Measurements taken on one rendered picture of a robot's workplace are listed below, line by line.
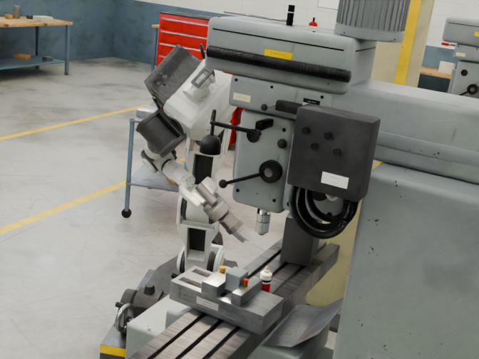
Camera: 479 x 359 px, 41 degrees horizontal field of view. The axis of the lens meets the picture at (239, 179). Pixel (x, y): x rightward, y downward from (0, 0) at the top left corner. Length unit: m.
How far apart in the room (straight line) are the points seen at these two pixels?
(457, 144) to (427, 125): 0.09
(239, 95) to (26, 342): 2.20
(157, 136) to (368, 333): 1.02
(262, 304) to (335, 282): 2.07
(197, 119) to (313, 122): 0.81
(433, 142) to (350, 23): 0.40
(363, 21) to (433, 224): 0.59
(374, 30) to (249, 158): 0.55
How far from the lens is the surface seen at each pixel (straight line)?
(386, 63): 3.72
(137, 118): 5.12
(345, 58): 1.83
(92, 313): 3.98
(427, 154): 1.83
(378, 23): 1.85
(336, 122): 1.60
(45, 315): 3.98
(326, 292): 4.17
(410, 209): 1.75
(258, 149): 2.00
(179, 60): 2.46
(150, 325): 2.43
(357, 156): 1.60
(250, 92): 1.96
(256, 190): 2.04
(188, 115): 2.36
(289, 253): 2.53
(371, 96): 1.84
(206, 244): 2.89
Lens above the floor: 2.04
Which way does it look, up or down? 18 degrees down
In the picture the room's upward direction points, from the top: 7 degrees clockwise
